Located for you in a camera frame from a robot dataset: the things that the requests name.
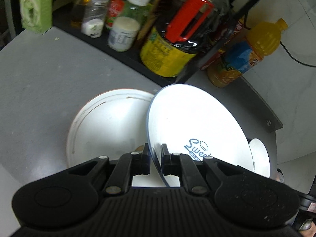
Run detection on large white plate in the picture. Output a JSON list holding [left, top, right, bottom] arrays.
[[66, 88, 154, 167]]

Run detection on white plate blue rim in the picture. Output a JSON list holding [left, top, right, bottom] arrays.
[[146, 84, 254, 187]]

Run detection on white lid spice jar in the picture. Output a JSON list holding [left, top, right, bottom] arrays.
[[108, 0, 150, 52]]

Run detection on red can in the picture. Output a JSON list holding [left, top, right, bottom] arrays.
[[199, 16, 245, 71]]

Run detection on black storage rack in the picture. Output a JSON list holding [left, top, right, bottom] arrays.
[[53, 0, 260, 87]]

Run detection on orange juice bottle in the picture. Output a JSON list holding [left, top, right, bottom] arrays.
[[207, 18, 288, 88]]

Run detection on clear salt shaker jar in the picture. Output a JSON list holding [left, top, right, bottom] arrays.
[[81, 0, 110, 38]]

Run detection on soy sauce bottle yellow label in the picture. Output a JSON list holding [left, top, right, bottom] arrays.
[[140, 0, 230, 78]]

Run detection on red label sauce bottle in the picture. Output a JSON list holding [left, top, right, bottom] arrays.
[[105, 0, 125, 29]]

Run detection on oil bottle white cap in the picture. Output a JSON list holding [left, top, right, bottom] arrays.
[[71, 0, 103, 29]]

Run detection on green tissue carton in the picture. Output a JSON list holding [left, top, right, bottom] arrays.
[[20, 0, 53, 34]]

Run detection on black power cable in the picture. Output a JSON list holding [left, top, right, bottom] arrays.
[[279, 40, 316, 68]]

